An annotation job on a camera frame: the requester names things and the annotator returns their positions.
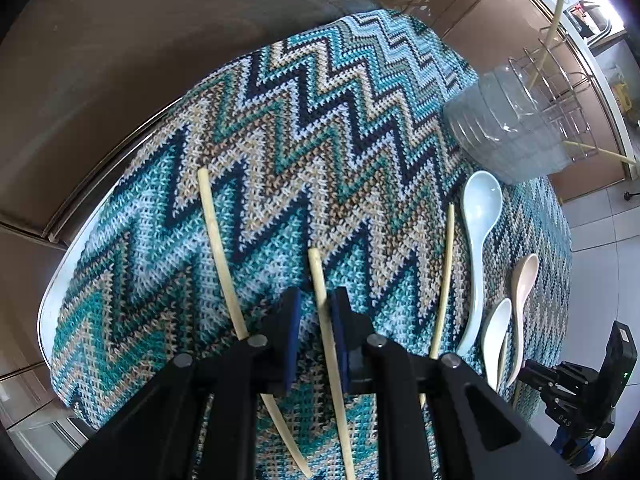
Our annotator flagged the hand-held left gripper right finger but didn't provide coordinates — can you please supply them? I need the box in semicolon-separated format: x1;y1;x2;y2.
327;287;577;480

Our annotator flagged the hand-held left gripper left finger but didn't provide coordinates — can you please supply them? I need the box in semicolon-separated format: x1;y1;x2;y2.
55;287;303;480

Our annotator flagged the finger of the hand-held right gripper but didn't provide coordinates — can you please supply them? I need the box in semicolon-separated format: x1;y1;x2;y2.
520;359;563;396

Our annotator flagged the bamboo chopstick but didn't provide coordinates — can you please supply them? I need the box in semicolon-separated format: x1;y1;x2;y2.
564;141;637;167
197;167;313;478
307;247;357;480
527;0;566;88
420;203;456;408

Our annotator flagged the small white ceramic spoon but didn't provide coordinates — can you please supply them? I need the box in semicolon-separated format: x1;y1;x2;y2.
481;297;513;391

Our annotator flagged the wooden spoon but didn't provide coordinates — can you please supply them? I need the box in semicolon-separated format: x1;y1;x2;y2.
505;253;540;388

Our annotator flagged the large white ceramic spoon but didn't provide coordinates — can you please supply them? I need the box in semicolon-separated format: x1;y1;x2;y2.
456;170;503;358

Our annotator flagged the clear plastic container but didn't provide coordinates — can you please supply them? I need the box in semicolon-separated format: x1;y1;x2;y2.
444;62;576;186

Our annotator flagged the zigzag knitted cloth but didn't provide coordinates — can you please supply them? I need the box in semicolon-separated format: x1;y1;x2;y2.
50;10;573;480

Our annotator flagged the metal wire rack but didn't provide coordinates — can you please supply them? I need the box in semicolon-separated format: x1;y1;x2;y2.
507;35;631;181

